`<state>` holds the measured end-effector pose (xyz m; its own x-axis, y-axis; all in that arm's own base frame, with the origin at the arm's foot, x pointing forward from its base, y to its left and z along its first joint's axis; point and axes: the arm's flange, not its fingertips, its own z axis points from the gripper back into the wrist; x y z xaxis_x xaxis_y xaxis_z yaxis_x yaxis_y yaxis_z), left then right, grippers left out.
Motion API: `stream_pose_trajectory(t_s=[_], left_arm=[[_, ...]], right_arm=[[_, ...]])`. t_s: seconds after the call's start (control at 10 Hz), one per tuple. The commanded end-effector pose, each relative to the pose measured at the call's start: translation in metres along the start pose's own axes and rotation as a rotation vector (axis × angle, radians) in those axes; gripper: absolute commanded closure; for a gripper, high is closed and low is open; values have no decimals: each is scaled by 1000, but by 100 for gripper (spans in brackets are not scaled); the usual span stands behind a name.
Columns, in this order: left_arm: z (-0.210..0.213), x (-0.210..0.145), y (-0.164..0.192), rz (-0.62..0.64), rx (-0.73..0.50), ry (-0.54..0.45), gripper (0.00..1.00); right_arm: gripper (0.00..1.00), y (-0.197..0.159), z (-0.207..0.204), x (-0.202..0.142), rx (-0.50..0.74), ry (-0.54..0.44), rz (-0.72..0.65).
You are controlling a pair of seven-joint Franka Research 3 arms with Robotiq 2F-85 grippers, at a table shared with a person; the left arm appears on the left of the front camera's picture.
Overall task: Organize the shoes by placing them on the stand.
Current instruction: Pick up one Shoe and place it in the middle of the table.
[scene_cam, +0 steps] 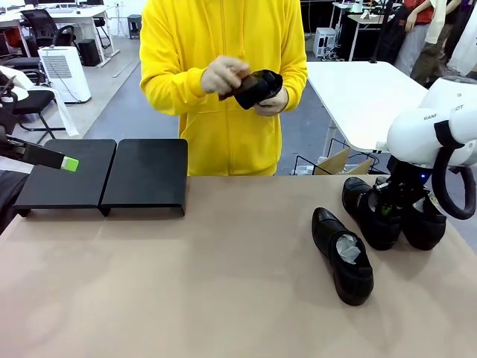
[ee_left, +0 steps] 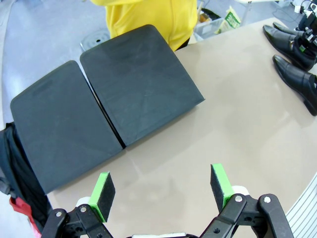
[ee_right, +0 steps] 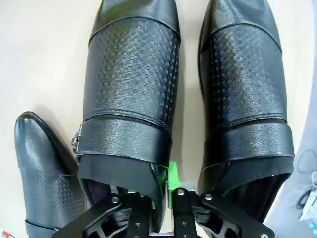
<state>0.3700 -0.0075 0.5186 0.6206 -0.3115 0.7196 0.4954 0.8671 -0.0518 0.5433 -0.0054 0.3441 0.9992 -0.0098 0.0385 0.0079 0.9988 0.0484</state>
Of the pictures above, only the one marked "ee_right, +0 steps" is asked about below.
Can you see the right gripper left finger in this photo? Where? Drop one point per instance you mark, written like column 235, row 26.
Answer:
column 99, row 218

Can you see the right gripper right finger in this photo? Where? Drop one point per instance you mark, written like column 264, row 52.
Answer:
column 198, row 218

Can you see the black leather buckle shoe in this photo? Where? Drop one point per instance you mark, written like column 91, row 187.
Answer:
column 133, row 74
column 44, row 173
column 247, row 74

